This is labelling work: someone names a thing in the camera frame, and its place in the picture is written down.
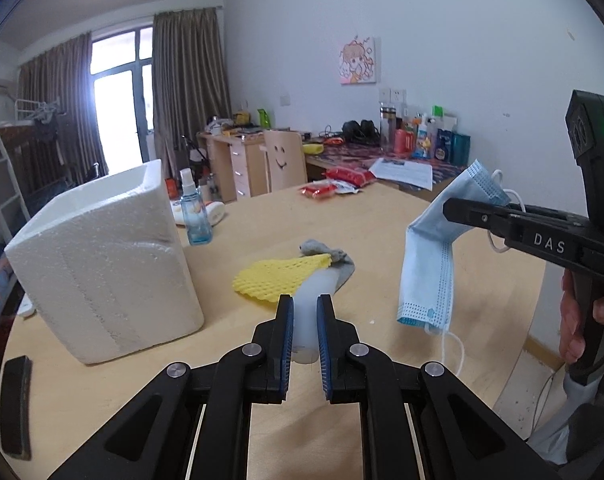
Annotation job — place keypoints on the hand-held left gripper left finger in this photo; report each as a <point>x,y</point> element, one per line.
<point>285,340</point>

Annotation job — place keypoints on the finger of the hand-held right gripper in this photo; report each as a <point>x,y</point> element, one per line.
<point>477,215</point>
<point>552,214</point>

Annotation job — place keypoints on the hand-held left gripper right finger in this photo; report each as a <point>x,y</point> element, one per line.
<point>323,345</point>

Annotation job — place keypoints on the white plastic bottle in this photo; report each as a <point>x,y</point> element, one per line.
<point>306,320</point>

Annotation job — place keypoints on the yellow foam net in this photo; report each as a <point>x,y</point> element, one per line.
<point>269,280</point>

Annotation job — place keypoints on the blue face mask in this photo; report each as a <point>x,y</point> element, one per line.
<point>427,270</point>

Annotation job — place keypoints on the grey sock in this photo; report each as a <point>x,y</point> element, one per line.
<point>314,246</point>

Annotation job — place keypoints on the white foam box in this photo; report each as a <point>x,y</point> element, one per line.
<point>107,270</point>

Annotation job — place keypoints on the person's right forearm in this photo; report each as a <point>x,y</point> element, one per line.
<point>572,410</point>

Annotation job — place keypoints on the person's right hand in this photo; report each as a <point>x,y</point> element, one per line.
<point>569,320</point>

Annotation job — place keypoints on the group of toiletry bottles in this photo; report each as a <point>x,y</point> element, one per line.
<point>432,142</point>

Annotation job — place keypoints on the printed paper sheet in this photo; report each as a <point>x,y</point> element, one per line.
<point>402,172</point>

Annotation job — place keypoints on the clear water bottle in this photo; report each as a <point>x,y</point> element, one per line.
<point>388,130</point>

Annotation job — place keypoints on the large red snack packet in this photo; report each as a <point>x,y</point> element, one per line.
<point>349,176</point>

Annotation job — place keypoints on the black headphones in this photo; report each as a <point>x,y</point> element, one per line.
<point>359,130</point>

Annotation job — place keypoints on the white plastic case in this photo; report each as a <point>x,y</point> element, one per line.
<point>214,212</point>

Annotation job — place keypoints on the clear spray bottle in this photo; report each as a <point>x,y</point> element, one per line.
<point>196,220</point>

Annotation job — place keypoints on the small red snack packet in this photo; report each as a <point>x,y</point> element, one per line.
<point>317,191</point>

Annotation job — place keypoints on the wooden desk with drawers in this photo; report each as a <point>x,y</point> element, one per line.
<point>244,170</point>

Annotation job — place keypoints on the yellow sponge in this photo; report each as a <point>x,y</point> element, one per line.
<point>313,148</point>

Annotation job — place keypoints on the wooden chair with smiley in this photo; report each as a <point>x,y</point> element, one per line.
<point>284,160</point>

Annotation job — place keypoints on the orange bucket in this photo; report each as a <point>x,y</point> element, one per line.
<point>171,187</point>

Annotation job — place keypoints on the black chair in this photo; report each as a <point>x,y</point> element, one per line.
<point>194,155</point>

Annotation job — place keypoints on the green bag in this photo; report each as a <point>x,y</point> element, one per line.
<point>265,119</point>

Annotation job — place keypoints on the yellow box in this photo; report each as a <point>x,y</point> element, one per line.
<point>241,118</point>

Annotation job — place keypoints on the brown curtain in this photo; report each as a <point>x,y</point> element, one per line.
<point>57,85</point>
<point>189,85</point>

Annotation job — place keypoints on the glass balcony door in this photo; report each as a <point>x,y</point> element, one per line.
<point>117,120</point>

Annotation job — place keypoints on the black phone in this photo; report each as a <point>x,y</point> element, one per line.
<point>16,405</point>

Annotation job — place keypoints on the white bed ladder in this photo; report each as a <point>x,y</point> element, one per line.
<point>20,194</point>

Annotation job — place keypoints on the hanging dark clothes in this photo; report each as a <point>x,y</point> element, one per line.
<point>49,130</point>

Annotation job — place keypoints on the metal bunk bed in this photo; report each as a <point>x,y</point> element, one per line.
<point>27,140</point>

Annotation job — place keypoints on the white wall socket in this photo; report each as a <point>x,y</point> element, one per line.
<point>392,95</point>

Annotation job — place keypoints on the pink cartoon wall poster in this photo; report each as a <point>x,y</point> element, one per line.
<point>358,60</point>

